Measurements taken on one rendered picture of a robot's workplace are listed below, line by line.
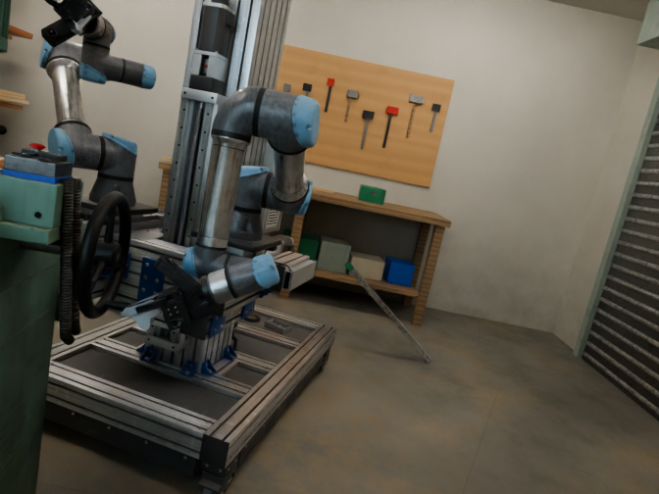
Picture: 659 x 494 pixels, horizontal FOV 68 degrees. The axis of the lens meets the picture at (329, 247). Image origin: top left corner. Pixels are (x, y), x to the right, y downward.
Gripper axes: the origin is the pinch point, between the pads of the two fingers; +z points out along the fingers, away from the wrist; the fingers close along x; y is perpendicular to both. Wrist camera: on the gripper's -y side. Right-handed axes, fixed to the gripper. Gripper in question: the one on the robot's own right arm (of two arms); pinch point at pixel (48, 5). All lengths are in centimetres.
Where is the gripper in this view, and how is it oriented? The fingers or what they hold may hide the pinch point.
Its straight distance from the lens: 148.8
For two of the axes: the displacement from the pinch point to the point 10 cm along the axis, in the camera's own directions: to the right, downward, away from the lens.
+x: 6.7, 7.1, 2.1
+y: 7.3, -6.8, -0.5
